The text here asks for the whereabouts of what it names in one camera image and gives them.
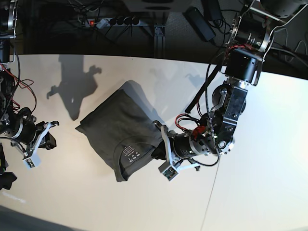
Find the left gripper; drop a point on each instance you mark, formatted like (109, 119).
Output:
(179, 150)

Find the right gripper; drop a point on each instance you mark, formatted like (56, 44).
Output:
(20, 128)

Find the grey green T-shirt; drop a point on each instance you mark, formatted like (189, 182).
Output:
(121, 130)

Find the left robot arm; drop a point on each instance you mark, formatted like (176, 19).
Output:
(251, 38)

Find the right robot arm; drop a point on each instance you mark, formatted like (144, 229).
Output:
(9, 83)

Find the black cloth pile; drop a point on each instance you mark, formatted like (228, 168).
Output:
(6, 178)

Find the white power strip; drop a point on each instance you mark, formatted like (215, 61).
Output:
(112, 22)

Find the black power adapter brick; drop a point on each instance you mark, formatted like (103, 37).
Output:
(199, 24)

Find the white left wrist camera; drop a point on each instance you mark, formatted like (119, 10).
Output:
(169, 172)

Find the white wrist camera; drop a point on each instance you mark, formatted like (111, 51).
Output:
(32, 161)
(169, 172)

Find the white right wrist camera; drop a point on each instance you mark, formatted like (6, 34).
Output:
(32, 161)

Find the aluminium frame post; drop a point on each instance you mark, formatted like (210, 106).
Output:
(159, 21)

